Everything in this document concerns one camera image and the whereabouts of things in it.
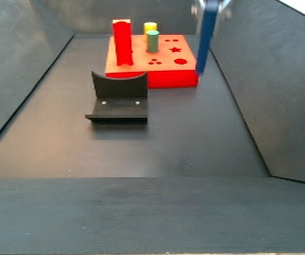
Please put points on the yellow cylinder peg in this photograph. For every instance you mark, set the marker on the yellow cylinder peg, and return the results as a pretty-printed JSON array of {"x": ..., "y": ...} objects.
[{"x": 150, "y": 26}]

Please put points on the tall red arch block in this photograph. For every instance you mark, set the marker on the tall red arch block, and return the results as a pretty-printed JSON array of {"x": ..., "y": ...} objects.
[{"x": 123, "y": 41}]

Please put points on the green cylinder peg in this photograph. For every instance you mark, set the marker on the green cylinder peg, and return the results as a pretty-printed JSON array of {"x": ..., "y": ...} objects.
[{"x": 153, "y": 40}]

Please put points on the red shape-sorting board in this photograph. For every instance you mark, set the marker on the red shape-sorting board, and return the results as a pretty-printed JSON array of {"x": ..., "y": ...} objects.
[{"x": 170, "y": 66}]

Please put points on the blue square-circle peg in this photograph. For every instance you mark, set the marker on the blue square-circle peg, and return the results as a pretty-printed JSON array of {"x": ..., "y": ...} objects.
[{"x": 208, "y": 25}]

